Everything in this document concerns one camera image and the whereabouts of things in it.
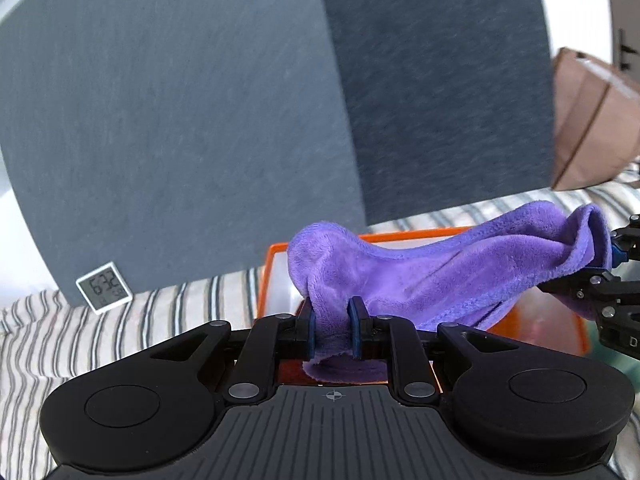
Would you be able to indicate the orange cardboard box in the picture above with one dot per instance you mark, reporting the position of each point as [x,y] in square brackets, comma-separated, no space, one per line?
[277,287]

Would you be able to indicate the white digital clock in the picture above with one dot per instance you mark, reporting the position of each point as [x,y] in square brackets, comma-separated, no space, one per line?
[104,287]

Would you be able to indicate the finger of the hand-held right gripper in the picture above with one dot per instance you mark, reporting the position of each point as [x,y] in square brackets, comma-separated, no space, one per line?
[622,242]
[580,284]

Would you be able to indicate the dark grey headboard panel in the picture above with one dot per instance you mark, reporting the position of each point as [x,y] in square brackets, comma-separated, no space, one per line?
[440,85]

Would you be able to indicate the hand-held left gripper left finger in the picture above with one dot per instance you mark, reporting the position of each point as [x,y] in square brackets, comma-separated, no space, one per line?
[311,331]

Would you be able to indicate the brown paper bag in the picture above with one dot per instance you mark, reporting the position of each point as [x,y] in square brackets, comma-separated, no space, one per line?
[590,125]

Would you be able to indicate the purple fleece cloth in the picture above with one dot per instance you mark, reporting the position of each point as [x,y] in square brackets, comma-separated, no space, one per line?
[425,270]

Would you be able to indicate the light grey headboard panel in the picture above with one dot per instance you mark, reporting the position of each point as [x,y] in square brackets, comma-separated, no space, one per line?
[175,135]

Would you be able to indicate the striped bed blanket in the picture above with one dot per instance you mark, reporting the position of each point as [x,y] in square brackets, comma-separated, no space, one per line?
[150,320]

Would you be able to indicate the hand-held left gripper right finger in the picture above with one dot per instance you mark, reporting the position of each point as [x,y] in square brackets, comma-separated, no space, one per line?
[356,330]

